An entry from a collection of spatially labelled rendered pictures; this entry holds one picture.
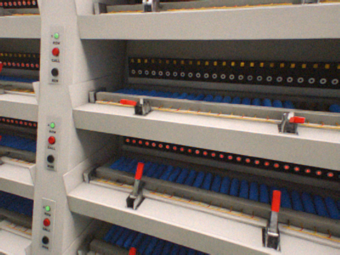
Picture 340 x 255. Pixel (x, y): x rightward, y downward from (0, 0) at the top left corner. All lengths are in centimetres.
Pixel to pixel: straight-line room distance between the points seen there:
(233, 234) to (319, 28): 36
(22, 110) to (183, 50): 43
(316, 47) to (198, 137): 35
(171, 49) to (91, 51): 21
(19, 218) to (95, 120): 43
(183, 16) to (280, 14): 15
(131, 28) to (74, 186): 37
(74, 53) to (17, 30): 18
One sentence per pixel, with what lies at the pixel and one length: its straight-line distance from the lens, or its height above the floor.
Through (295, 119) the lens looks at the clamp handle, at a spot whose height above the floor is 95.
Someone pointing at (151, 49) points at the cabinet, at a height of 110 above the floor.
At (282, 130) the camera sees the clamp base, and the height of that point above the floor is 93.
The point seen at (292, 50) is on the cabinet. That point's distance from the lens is 61.
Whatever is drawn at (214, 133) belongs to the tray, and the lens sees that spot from 40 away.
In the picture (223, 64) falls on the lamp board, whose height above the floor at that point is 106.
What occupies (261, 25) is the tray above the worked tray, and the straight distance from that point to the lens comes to 42.
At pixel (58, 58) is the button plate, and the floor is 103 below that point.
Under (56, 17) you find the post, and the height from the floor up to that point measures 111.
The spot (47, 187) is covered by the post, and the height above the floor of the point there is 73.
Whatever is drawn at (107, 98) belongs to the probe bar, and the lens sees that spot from 54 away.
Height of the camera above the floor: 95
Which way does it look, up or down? 6 degrees down
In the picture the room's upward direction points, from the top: 6 degrees clockwise
